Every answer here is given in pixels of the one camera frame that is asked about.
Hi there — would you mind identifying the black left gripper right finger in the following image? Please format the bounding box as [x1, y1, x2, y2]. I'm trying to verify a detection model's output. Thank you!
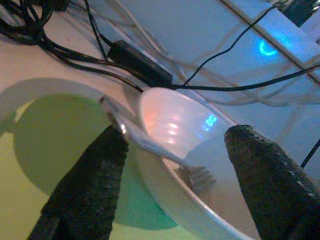
[223, 124, 320, 240]

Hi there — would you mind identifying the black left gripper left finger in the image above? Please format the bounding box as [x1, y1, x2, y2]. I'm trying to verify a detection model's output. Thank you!
[27, 124, 130, 240]

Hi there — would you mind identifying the light green plate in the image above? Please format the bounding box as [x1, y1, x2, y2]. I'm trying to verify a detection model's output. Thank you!
[0, 77, 201, 240]

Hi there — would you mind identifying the metal fork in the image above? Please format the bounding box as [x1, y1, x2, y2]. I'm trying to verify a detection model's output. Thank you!
[99, 96, 217, 195]

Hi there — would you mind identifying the white bowl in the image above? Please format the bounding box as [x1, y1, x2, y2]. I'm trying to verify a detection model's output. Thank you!
[136, 86, 262, 240]

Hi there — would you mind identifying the black power adapter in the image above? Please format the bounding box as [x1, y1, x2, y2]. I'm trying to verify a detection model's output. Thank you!
[107, 39, 174, 87]

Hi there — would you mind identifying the long black counter cable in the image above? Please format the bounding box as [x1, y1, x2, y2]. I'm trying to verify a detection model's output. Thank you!
[172, 63, 320, 92]

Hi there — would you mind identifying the black cable bundle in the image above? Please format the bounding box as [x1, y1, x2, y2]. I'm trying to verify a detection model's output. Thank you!
[0, 0, 145, 93]

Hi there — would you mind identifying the black wall cable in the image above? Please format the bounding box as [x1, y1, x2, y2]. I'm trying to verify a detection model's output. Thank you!
[183, 4, 278, 86]

